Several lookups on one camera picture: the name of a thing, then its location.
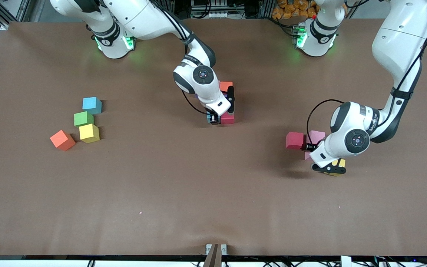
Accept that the yellow foam cube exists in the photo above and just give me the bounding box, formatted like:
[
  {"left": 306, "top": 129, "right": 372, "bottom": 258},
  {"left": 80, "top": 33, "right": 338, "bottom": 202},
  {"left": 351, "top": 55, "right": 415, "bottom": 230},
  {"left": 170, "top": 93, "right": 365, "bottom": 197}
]
[
  {"left": 79, "top": 123, "right": 100, "bottom": 144},
  {"left": 328, "top": 158, "right": 346, "bottom": 177}
]

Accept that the table cover sheet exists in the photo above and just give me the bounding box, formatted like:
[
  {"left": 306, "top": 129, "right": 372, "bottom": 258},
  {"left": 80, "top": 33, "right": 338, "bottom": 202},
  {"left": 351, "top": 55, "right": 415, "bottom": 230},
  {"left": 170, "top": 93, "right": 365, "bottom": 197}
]
[{"left": 0, "top": 18, "right": 427, "bottom": 257}]

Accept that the white power strip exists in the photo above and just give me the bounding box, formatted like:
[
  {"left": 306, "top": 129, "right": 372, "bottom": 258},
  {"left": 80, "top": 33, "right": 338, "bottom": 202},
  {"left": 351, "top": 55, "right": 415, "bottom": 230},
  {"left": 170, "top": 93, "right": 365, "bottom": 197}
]
[{"left": 191, "top": 10, "right": 229, "bottom": 19}]

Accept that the green foam cube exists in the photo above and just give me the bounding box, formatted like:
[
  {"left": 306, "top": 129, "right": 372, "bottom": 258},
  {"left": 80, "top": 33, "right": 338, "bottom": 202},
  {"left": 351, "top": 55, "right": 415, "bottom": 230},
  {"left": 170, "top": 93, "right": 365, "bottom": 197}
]
[{"left": 74, "top": 111, "right": 95, "bottom": 127}]

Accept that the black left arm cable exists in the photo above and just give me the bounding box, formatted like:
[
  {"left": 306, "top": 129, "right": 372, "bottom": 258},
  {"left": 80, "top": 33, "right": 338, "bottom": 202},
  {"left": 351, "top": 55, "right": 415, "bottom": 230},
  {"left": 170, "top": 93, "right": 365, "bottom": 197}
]
[{"left": 306, "top": 0, "right": 427, "bottom": 146}]

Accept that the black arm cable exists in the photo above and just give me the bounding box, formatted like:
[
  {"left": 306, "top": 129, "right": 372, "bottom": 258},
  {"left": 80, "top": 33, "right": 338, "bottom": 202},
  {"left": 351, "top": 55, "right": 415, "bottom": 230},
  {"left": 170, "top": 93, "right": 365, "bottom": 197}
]
[
  {"left": 154, "top": 0, "right": 210, "bottom": 115},
  {"left": 306, "top": 0, "right": 427, "bottom": 146}
]

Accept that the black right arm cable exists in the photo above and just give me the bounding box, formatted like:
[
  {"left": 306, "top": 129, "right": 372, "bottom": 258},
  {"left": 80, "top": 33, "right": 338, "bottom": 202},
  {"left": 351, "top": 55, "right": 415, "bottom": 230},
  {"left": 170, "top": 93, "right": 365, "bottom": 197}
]
[{"left": 154, "top": 0, "right": 210, "bottom": 115}]

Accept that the small metal edge bracket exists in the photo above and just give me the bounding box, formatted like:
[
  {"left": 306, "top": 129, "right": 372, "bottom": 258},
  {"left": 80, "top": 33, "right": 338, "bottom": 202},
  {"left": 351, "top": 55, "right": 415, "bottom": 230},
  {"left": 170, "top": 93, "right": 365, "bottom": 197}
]
[{"left": 205, "top": 244, "right": 228, "bottom": 256}]

